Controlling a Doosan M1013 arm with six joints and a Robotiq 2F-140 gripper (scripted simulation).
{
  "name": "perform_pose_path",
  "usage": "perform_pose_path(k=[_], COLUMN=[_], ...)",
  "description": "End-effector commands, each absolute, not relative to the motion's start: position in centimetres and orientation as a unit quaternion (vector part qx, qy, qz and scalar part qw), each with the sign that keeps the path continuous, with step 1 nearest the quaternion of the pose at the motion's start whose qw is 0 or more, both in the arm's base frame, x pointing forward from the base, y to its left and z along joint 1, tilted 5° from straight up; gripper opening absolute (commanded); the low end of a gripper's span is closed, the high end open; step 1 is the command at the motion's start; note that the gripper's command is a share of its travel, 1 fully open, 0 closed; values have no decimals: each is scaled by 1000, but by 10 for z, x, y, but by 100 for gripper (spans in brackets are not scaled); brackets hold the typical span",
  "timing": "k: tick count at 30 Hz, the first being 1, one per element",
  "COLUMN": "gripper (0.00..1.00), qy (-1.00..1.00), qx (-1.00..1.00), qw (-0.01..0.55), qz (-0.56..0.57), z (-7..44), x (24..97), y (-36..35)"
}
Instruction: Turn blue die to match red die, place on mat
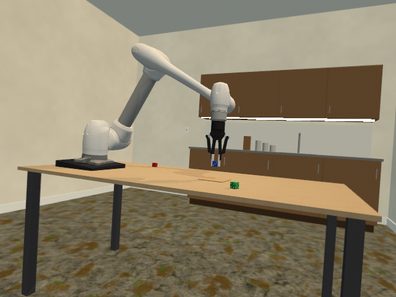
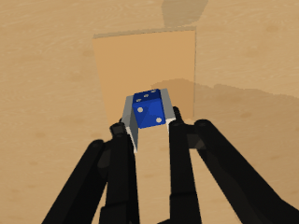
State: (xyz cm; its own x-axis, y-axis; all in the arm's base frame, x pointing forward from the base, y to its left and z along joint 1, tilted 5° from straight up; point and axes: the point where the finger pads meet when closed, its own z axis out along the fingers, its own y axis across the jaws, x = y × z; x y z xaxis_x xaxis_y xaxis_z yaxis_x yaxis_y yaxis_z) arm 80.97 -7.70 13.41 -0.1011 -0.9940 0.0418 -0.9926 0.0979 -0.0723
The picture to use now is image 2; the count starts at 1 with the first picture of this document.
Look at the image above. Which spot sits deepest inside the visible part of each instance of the orange mat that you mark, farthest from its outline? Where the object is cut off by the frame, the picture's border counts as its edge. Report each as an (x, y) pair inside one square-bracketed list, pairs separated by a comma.
[(128, 64)]

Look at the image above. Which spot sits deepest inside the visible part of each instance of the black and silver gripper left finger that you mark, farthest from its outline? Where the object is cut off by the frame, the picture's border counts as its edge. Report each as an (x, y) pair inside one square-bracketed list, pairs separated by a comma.
[(79, 198)]

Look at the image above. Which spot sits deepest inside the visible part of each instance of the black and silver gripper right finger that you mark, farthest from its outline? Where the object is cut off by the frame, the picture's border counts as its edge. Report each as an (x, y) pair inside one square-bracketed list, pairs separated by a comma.
[(252, 199)]

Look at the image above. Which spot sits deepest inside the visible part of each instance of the blue die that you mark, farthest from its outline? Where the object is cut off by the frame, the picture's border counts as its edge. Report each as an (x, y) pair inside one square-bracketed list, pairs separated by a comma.
[(148, 108)]

